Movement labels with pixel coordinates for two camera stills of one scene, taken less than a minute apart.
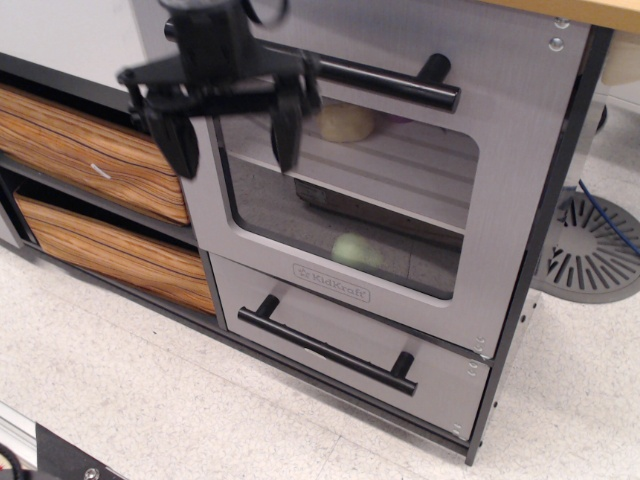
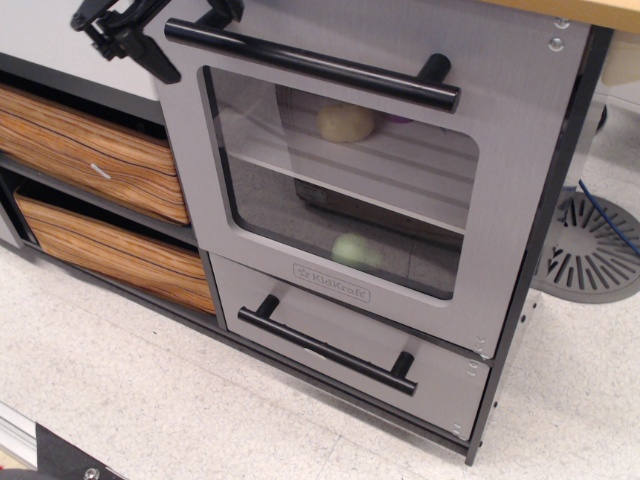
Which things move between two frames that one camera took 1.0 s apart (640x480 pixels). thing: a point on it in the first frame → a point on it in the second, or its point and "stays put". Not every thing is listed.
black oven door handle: x=430 y=88 stays put
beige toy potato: x=345 y=123 stays put
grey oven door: x=426 y=218 stays put
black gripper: x=216 y=69 → x=117 y=26
